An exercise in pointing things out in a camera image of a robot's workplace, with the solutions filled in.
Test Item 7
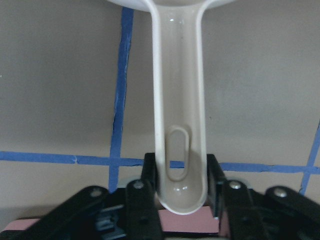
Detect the black-lined pink trash bin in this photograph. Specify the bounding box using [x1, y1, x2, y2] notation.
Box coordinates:
[0, 206, 222, 240]

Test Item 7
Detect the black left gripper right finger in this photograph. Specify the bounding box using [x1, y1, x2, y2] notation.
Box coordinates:
[207, 154, 269, 240]

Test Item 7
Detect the white plastic dustpan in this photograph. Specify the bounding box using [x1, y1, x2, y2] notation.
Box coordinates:
[116, 0, 228, 215]

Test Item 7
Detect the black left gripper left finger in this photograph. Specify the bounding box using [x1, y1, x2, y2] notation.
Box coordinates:
[125, 153, 163, 240]

